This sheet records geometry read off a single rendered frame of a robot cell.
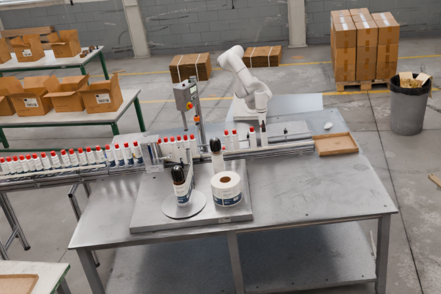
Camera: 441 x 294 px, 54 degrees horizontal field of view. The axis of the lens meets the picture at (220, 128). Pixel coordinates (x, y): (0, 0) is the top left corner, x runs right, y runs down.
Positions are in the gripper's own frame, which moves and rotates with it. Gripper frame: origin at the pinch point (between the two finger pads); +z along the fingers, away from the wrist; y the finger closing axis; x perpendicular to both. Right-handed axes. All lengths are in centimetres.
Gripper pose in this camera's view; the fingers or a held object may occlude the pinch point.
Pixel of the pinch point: (263, 128)
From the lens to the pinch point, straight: 335.6
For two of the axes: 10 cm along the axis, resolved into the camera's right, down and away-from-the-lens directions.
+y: 0.2, 4.7, -8.9
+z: 1.3, 8.8, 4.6
